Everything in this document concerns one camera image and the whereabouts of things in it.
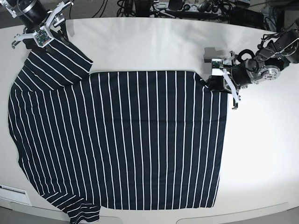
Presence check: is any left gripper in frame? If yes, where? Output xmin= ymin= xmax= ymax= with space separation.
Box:
xmin=206 ymin=68 xmax=240 ymax=93

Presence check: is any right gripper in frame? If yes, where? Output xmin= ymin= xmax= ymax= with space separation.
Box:
xmin=45 ymin=14 xmax=70 ymax=46

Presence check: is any navy white striped T-shirt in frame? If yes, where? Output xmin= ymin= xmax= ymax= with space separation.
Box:
xmin=8 ymin=40 xmax=228 ymax=224

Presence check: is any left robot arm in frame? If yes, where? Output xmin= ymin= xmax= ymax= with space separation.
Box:
xmin=206 ymin=28 xmax=299 ymax=94

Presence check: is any black box on floor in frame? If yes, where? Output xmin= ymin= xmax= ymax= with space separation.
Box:
xmin=229 ymin=7 xmax=264 ymax=29

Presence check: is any grey power strip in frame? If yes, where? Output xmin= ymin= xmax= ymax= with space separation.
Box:
xmin=153 ymin=2 xmax=221 ymax=15

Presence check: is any black cable on floor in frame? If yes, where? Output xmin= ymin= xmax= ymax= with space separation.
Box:
xmin=92 ymin=0 xmax=109 ymax=18

